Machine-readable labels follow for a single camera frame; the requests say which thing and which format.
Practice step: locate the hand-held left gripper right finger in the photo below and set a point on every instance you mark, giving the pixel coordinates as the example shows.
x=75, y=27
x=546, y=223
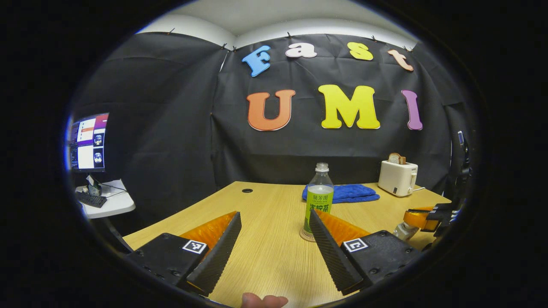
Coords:
x=332, y=252

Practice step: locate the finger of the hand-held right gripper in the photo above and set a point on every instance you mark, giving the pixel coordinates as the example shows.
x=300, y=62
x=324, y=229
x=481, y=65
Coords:
x=417, y=219
x=443, y=208

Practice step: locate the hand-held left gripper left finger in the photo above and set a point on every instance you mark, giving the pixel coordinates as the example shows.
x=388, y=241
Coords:
x=218, y=252

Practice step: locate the round wooden coaster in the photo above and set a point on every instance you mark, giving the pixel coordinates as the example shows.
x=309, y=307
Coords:
x=305, y=238

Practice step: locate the green label water bottle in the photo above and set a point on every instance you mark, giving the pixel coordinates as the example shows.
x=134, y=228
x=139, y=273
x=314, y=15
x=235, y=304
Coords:
x=319, y=201

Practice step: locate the white toaster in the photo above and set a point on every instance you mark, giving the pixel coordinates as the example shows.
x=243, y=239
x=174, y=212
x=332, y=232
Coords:
x=396, y=177

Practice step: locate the blue folded towel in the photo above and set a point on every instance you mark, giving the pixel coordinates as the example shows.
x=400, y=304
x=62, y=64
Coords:
x=355, y=193

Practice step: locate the white side table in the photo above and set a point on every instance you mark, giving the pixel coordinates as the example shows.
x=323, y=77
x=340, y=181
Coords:
x=117, y=203

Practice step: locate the black keyboard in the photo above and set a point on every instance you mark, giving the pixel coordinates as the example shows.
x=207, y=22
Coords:
x=90, y=199

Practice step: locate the small dark desk object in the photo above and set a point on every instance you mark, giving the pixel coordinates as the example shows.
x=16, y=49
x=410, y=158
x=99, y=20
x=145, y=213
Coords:
x=94, y=186

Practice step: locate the computer monitor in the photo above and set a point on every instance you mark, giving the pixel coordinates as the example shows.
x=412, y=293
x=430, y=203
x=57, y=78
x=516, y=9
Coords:
x=89, y=143

